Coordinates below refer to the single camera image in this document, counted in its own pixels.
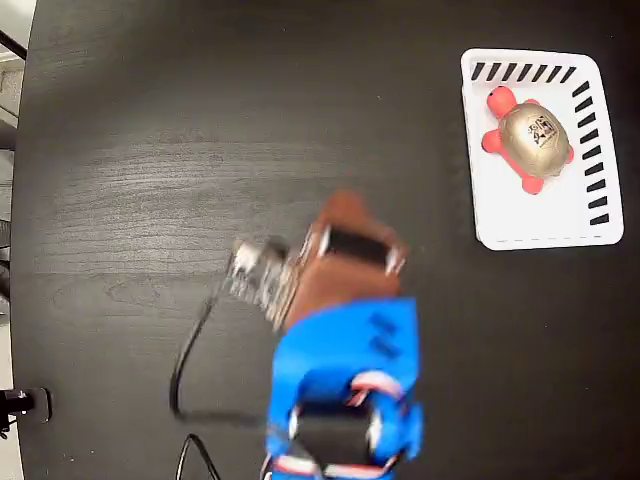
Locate pink turtle toy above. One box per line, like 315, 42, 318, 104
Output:
480, 85, 575, 195

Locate white plastic basket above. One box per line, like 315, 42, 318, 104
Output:
459, 47, 626, 252

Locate black table clamp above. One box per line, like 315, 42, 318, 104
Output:
0, 387, 54, 424

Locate black metal bar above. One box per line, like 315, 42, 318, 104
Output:
0, 28, 29, 60

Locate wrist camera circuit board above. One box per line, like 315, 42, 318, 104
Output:
227, 234, 302, 332

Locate red white servo wires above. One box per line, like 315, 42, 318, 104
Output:
344, 370, 407, 407

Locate black cable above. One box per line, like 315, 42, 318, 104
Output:
177, 433, 222, 480
169, 292, 274, 426

